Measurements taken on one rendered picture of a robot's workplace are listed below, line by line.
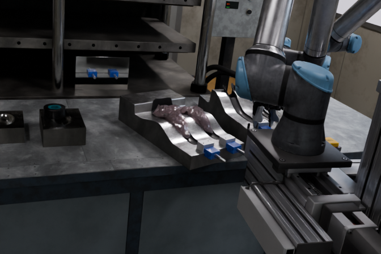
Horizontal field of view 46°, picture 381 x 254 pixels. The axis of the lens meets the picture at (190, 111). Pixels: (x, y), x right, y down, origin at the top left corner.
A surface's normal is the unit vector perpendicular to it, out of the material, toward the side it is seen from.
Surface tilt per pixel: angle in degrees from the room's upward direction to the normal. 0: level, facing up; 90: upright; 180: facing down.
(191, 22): 90
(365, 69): 90
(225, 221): 90
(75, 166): 0
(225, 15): 90
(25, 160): 0
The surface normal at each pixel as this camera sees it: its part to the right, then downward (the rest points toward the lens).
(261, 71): -0.19, -0.18
